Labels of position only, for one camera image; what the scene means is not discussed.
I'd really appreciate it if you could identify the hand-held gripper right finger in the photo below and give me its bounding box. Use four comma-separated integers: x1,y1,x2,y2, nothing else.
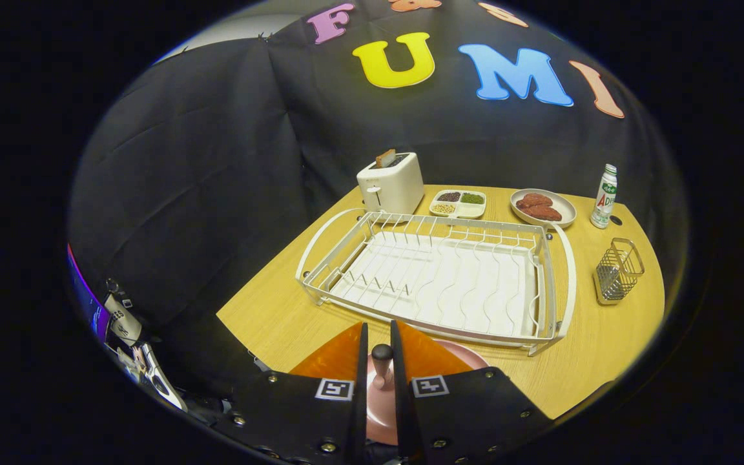
389,320,553,465

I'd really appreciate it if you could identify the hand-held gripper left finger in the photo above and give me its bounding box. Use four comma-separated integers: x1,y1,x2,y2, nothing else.
207,322,370,465

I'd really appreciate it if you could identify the pink plate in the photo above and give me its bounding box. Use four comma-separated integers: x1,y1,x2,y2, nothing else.
364,339,490,446

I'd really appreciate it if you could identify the spoon with dark wooden handle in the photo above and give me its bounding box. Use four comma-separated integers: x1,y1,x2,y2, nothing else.
371,344,395,391

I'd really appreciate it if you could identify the white wire dish rack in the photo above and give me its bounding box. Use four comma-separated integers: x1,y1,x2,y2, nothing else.
294,207,577,357

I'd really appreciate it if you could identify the metal wire basket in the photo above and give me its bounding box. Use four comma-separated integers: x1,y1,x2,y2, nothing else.
592,238,645,306

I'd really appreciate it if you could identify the beige round plate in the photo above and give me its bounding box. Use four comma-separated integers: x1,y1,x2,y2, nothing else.
510,188,577,230

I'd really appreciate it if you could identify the white divided bean tray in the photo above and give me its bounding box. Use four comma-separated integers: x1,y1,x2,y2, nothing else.
429,189,487,220

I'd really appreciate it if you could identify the white toaster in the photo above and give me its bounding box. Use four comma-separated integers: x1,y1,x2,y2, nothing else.
356,152,425,223

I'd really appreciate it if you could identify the white black patterned object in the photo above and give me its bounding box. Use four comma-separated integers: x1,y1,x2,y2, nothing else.
104,278,189,414

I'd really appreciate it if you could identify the white drink bottle green cap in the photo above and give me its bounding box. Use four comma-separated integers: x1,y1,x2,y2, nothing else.
590,163,618,230

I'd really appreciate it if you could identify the purple lit screen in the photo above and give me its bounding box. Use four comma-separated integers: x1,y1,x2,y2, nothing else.
67,244,111,343

